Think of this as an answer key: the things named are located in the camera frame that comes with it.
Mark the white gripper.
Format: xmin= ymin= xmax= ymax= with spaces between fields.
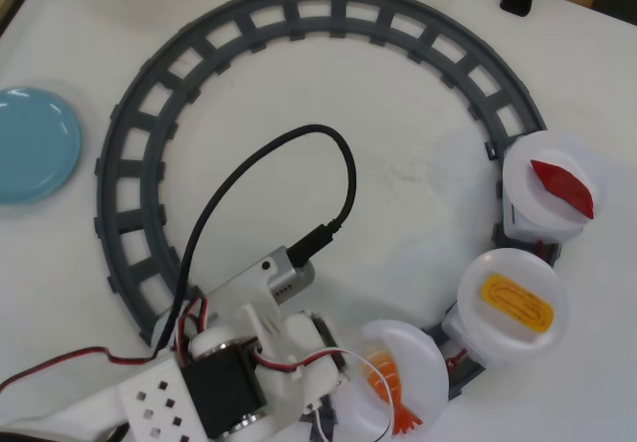
xmin=243 ymin=307 xmax=352 ymax=421

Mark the orange shrimp toy sushi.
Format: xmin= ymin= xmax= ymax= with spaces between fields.
xmin=360 ymin=344 xmax=424 ymax=436

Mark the white plate with shrimp sushi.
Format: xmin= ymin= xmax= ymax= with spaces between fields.
xmin=330 ymin=318 xmax=447 ymax=436

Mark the white plate with egg sushi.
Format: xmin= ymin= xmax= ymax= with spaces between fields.
xmin=456 ymin=247 xmax=568 ymax=358

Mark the yellow egg toy sushi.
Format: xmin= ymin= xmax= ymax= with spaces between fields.
xmin=480 ymin=273 xmax=556 ymax=334

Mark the white plate with tuna sushi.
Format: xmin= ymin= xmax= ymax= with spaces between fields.
xmin=501 ymin=130 xmax=608 ymax=237

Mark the red tuna toy sushi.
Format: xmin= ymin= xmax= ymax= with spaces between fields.
xmin=530 ymin=158 xmax=596 ymax=219

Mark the blue round dish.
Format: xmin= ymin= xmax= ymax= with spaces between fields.
xmin=0 ymin=86 xmax=84 ymax=205

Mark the white train car carrying egg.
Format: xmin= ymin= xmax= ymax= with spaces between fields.
xmin=440 ymin=307 xmax=514 ymax=368

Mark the white train car carrying tuna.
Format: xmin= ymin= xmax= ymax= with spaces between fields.
xmin=500 ymin=197 xmax=586 ymax=244

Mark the grey circular toy train track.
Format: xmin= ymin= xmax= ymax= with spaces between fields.
xmin=93 ymin=0 xmax=563 ymax=436

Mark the red white black gripper cable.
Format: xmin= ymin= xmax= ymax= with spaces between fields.
xmin=246 ymin=346 xmax=394 ymax=442

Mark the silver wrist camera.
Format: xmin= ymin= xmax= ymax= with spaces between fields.
xmin=206 ymin=245 xmax=316 ymax=324

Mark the black USB camera cable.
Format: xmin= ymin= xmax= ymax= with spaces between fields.
xmin=153 ymin=123 xmax=357 ymax=358

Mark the red black servo cable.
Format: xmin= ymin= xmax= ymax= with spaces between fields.
xmin=0 ymin=296 xmax=210 ymax=393

